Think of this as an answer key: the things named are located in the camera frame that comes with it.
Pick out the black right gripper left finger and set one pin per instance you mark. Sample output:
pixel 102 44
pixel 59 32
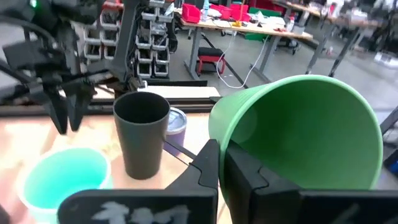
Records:
pixel 205 174

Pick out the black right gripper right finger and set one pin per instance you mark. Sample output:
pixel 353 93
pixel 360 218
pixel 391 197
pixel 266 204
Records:
pixel 242 180

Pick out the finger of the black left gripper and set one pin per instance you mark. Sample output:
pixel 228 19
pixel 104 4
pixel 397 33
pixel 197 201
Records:
pixel 77 105
pixel 59 109

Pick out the purple tumbler with clear lid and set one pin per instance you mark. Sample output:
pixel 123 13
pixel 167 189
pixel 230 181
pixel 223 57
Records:
pixel 177 124

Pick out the dark grey tall cup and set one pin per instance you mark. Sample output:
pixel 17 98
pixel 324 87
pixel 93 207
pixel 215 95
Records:
pixel 141 146

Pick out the green plastic cup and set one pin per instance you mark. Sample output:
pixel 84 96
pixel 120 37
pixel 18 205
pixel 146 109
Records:
pixel 311 133

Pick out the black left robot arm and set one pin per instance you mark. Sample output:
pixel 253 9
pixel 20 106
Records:
pixel 127 40

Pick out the wooden shelf with black legs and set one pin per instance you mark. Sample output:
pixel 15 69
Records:
pixel 174 168

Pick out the white storage bin rack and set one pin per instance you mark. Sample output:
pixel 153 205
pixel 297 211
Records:
pixel 155 49

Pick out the red stool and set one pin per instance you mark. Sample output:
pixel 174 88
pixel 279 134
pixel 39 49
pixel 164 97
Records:
pixel 211 60

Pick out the red plastic bin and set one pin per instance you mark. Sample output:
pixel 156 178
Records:
pixel 222 12
pixel 239 12
pixel 190 14

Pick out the wooden workbench with grey legs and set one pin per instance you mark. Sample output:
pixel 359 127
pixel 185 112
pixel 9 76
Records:
pixel 248 29

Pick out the long workbench with clutter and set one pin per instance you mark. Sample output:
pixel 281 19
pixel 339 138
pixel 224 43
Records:
pixel 342 21

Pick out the black metal table frame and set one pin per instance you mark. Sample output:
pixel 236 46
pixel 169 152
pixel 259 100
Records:
pixel 186 107

